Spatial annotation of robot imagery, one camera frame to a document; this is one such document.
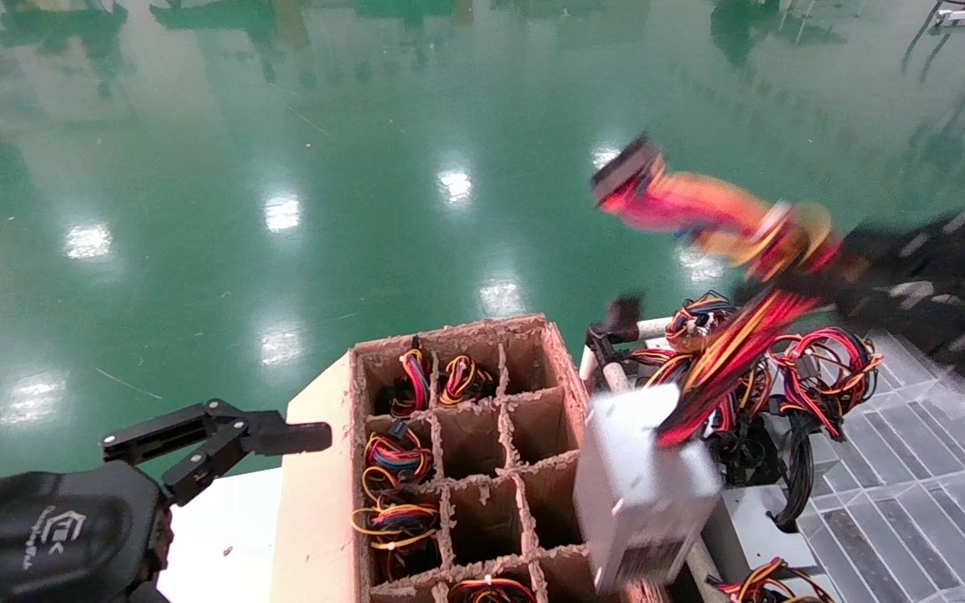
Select power supply red wire bundle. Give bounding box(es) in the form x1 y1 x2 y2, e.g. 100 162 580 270
766 327 884 533

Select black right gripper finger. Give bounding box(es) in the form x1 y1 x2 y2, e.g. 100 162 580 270
843 201 965 282
834 270 965 386

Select coloured wire bundle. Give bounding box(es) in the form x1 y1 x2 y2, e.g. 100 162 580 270
437 354 498 409
389 337 435 420
447 573 540 603
351 488 443 583
363 419 436 503

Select grey power supply coloured wires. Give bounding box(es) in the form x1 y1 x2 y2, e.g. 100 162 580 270
573 134 848 594
709 486 837 603

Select black pipe corner connector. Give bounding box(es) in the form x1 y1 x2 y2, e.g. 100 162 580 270
586 322 642 367

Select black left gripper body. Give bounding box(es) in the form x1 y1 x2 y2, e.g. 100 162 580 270
0 461 173 603

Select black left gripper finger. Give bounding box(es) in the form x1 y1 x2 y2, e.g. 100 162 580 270
100 399 333 508

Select brown divided cardboard box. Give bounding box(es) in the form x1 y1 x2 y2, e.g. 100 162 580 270
269 314 672 603

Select clear ribbed plastic tray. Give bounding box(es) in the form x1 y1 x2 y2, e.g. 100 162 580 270
801 331 965 603

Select power supply striped wire bundle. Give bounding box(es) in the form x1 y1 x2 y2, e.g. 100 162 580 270
629 291 785 495

